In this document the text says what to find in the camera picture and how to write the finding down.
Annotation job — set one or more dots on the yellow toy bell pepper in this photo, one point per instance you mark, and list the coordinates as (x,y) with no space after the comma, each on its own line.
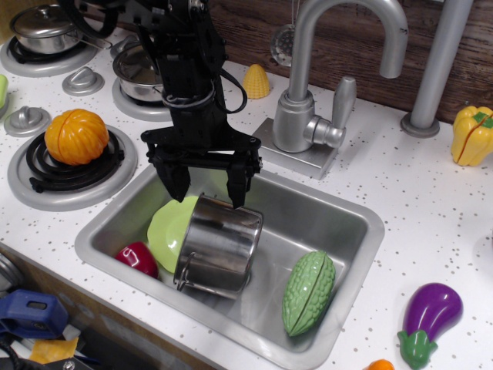
(472,140)

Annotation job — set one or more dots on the green toy at edge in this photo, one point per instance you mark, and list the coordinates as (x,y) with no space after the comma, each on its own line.
(3,95)

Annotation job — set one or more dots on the light green plastic plate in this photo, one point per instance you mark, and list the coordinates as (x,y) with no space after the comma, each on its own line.
(167,230)

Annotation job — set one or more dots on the orange toy pumpkin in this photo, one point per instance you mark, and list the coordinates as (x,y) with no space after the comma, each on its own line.
(76,137)

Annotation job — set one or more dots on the stainless steel pot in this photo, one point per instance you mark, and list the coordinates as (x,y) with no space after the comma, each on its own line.
(218,249)

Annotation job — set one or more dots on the rear left stove burner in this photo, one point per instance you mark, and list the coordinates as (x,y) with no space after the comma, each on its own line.
(53,66)

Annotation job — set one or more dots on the stainless steel sink basin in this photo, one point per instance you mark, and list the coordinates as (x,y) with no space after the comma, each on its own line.
(296,221)

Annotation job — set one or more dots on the rear right stove burner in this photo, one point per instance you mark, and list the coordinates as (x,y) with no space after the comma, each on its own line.
(138,110)

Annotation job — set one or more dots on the red toy pepper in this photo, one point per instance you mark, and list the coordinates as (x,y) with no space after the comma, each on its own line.
(138,256)

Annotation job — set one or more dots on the purple toy eggplant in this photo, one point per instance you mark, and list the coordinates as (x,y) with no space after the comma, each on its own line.
(432,310)

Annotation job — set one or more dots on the orange toy fruit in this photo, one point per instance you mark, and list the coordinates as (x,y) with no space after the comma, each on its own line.
(380,364)

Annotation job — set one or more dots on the steel pot with lid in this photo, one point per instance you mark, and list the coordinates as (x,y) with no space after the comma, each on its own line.
(46,29)

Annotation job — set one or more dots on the black coil stove burner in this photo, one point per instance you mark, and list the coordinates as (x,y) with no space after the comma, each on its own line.
(40,181)

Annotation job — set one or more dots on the grey stove knob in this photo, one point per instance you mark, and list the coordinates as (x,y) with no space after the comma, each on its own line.
(83,82)
(27,121)
(127,43)

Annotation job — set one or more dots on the yellow toy corn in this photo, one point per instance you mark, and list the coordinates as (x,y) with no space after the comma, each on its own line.
(256,83)

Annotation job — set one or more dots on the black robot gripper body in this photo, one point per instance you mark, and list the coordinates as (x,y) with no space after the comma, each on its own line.
(202,137)

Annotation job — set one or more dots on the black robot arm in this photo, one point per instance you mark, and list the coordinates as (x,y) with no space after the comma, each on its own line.
(184,48)

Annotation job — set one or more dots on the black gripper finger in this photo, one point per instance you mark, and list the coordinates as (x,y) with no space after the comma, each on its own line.
(175,178)
(237,180)

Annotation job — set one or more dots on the green toy bitter gourd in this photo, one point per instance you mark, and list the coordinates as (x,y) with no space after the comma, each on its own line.
(307,292)

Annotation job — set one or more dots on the blue clamp tool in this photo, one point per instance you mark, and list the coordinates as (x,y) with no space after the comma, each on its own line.
(30,314)

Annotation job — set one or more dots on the grey vertical pole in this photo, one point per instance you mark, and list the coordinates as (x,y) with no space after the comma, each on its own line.
(422,122)

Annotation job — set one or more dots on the silver toy faucet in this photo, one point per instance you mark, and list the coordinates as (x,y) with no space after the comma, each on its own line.
(305,137)

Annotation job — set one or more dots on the open steel pot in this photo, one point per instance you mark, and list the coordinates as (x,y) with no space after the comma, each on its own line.
(138,77)

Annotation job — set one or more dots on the yellow cloth scrap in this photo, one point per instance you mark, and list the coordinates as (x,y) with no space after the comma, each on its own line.
(45,351)

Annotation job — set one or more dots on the clear hanging strainer ball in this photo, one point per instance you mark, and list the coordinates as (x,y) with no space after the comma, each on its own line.
(282,40)

